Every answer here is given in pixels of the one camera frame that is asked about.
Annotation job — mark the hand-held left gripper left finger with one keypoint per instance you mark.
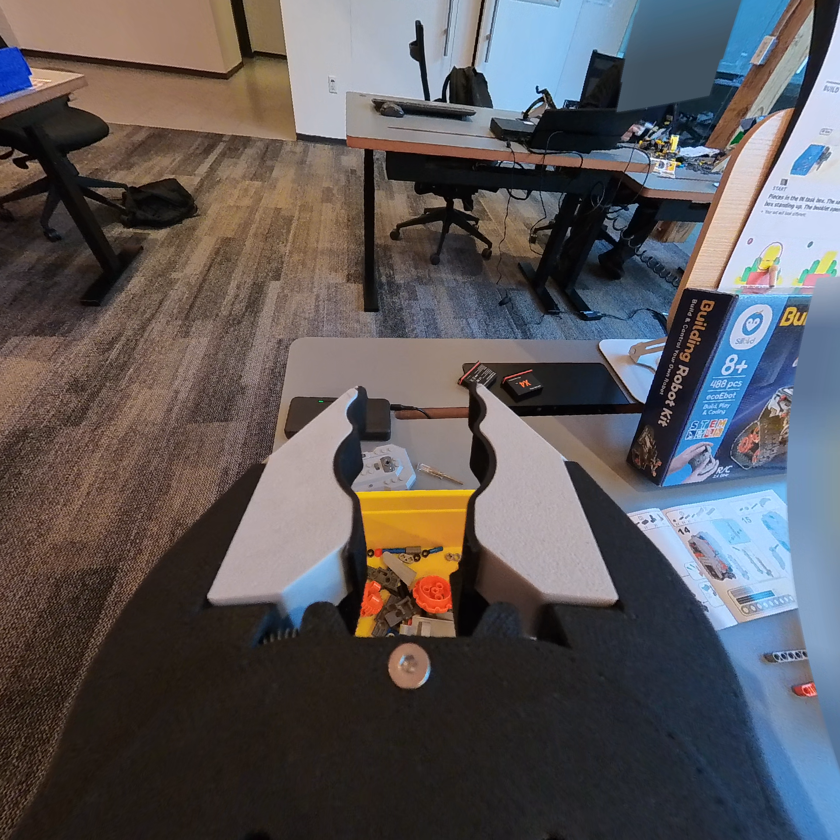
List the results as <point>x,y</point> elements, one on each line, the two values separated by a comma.
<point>289,525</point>

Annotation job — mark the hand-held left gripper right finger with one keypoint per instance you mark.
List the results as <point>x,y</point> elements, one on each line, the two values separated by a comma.
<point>545,532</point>

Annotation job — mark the thin grey axle pin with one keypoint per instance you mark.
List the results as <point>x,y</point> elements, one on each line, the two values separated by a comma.
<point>440,473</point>

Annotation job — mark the yellow plastic bin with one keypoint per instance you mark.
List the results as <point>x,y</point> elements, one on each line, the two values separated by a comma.
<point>414,515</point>

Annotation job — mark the pile of building block parts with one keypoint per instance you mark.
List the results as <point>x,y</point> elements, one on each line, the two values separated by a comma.
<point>410,591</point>

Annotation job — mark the grey perforated beam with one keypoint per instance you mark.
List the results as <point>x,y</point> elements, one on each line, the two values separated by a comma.
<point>785,655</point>

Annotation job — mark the black desk pad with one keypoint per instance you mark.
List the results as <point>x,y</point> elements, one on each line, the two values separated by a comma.
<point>591,387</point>

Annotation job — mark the grey desk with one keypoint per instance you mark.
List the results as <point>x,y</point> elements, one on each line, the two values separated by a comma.
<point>328,368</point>

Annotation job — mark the brown side desk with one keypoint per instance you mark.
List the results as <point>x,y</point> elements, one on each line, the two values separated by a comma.
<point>53,92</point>

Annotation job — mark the white remote controller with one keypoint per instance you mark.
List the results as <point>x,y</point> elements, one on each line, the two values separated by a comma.
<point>387,466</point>

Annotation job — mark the black rectangular power bank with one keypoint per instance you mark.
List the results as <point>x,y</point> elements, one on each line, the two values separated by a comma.
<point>322,414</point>

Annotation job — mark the small black battery pack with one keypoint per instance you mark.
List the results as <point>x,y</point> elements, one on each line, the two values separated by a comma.
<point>478,377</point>
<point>521,385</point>

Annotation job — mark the open instruction manual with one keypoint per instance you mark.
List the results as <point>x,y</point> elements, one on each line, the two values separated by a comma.
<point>722,551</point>

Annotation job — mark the blue robot kit box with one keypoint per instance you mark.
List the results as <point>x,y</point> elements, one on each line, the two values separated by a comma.
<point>709,394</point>

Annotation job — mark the orange ridged building piece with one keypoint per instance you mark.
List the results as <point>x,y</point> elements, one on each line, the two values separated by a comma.
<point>806,689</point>

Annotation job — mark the black bag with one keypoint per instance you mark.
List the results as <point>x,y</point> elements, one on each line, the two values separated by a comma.
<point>158,204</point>

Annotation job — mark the black office chair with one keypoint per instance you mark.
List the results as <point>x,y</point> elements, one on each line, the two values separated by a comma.
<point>446,197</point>
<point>53,138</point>

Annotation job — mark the white standing board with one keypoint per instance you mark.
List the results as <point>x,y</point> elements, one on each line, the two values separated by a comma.
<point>775,197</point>

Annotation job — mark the black laptop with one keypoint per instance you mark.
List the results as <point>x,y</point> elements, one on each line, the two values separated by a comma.
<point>578,125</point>

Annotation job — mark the blue storage bin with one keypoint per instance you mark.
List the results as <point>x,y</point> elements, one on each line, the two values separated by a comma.
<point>11,72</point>

